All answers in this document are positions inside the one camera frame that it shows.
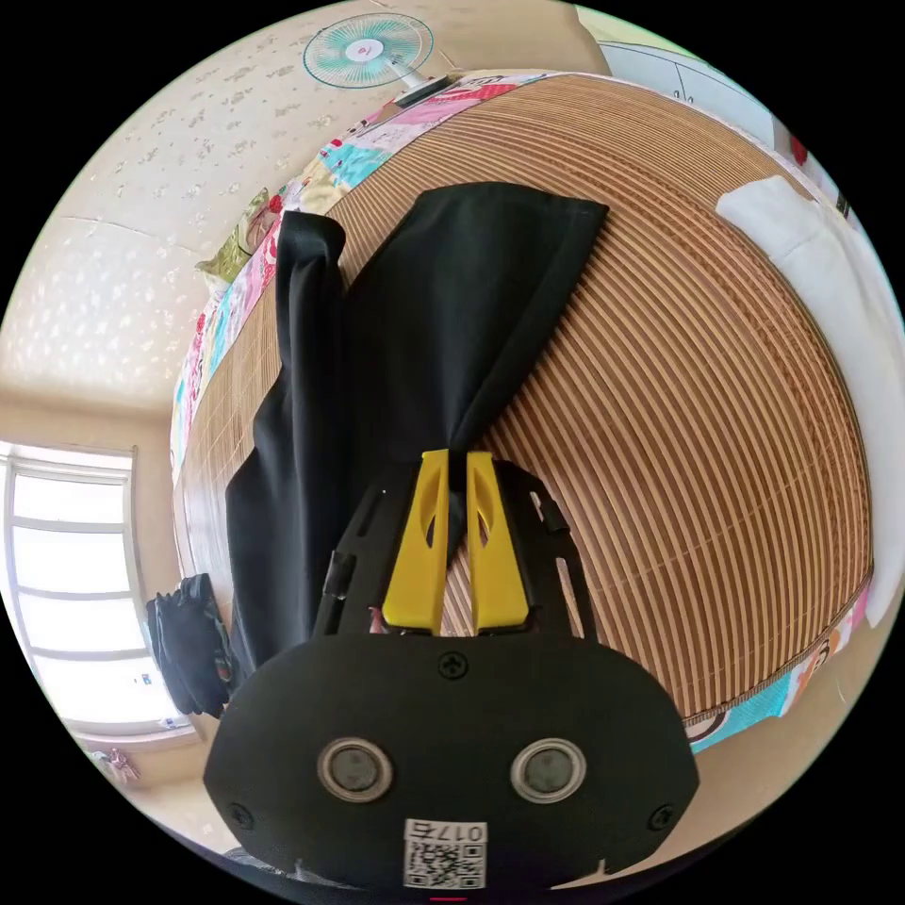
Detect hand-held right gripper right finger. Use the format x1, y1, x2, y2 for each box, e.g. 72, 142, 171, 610
465, 451, 530, 634

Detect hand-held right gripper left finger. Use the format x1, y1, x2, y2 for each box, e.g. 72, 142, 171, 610
381, 449, 451, 633

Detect black pants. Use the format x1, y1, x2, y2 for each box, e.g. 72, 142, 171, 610
224, 181, 611, 683

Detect pile of clothes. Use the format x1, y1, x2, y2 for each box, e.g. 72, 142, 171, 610
145, 573, 235, 718

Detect window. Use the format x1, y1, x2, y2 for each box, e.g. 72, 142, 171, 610
0, 439, 192, 736

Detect green patterned cushion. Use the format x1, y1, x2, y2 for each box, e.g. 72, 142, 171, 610
195, 187, 272, 292

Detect white pillow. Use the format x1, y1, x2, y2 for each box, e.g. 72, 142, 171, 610
715, 174, 900, 631

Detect green electric fan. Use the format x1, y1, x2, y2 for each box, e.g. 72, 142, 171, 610
302, 15, 451, 108

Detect white cupboard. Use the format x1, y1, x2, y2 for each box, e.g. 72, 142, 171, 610
597, 41, 779, 154

